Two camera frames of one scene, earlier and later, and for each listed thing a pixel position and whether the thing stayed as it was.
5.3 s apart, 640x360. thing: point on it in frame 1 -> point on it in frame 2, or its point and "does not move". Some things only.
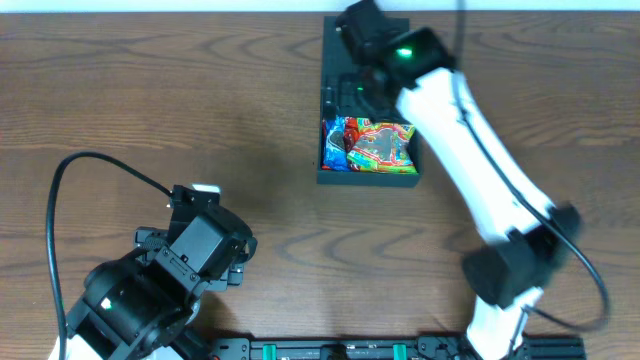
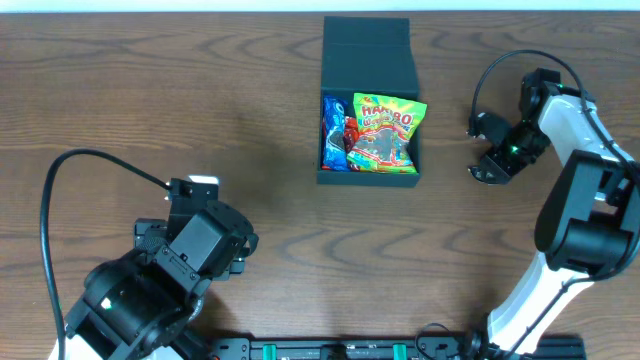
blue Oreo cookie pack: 334,157 does not move
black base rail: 388,347 does not move
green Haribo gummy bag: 382,147 does not move
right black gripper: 347,84 -> 501,150
